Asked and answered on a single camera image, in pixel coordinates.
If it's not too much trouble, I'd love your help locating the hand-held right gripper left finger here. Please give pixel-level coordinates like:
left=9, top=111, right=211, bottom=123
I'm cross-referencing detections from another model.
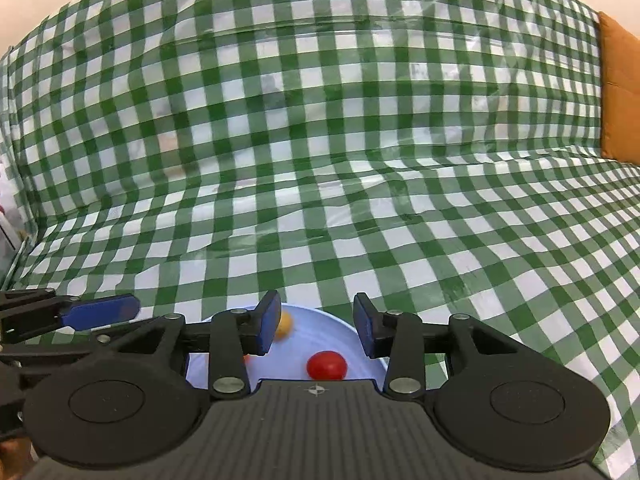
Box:
left=100, top=290, right=282, bottom=400

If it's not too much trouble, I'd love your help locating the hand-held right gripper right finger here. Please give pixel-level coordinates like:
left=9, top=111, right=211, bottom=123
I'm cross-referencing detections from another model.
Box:
left=352, top=292, right=538, bottom=400

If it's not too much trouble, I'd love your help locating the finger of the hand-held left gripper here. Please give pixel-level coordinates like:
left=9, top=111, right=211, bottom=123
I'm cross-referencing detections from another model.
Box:
left=0, top=317, right=161, bottom=378
left=0, top=288, right=141, bottom=346

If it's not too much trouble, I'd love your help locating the small yellow fruit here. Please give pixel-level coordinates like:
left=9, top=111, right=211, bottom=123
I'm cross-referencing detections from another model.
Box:
left=273, top=311, right=295, bottom=340

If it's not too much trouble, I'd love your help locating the light blue plate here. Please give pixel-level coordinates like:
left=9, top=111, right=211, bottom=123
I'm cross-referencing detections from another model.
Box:
left=186, top=305, right=389, bottom=394

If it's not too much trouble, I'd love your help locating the red tomato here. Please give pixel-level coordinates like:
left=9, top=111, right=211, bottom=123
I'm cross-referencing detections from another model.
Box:
left=306, top=351, right=348, bottom=381

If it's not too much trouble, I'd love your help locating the white printed cloth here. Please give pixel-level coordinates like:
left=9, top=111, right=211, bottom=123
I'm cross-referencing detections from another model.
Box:
left=0, top=157, right=30, bottom=283

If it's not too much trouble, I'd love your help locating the green checked tablecloth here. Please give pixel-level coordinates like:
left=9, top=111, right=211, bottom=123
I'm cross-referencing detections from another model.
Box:
left=0, top=0, right=640, bottom=480

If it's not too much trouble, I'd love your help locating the orange cushion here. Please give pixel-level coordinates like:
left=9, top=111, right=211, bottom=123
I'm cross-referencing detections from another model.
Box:
left=597, top=10, right=640, bottom=164

